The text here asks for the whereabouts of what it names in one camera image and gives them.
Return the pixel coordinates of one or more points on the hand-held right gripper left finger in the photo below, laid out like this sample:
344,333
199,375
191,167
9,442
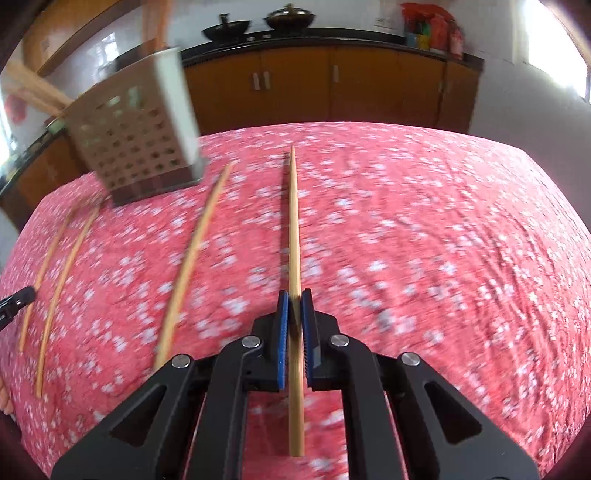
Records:
282,341

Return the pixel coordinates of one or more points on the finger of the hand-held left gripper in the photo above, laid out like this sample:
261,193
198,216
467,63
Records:
18,297

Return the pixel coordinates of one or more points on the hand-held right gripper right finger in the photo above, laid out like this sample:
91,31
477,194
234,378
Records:
308,341

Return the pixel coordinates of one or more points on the beige perforated chopstick holder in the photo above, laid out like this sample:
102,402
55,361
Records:
134,138

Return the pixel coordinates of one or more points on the person's left hand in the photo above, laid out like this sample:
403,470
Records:
5,399

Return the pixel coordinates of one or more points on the red floral tablecloth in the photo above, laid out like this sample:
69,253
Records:
415,230

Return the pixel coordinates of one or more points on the red plastic bag on hook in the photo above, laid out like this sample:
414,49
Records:
16,108

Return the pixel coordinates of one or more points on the row of wooden lower cabinets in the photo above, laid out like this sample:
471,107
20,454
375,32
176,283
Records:
369,83

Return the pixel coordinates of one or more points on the row of wooden cabinets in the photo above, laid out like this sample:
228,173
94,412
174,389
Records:
69,32
369,83

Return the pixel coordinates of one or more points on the row of wooden upper cabinets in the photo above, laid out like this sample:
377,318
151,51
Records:
69,32

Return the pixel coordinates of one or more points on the black kitchen countertop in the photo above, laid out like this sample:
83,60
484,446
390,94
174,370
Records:
369,39

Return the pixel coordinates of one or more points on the black wok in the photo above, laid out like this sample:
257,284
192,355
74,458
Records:
226,31

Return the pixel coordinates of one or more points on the black pot with lid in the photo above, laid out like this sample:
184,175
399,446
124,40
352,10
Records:
290,18

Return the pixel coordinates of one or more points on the green and yellow packet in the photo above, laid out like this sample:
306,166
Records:
418,36

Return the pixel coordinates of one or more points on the tall red bottle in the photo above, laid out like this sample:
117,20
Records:
441,34
456,41

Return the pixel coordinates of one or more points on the red plastic bag with goods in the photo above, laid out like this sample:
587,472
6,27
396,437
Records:
420,11

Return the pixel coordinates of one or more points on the large bright window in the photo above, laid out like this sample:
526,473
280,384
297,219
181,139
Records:
563,55

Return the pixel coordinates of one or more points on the white wall socket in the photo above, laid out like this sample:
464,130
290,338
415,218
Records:
383,22

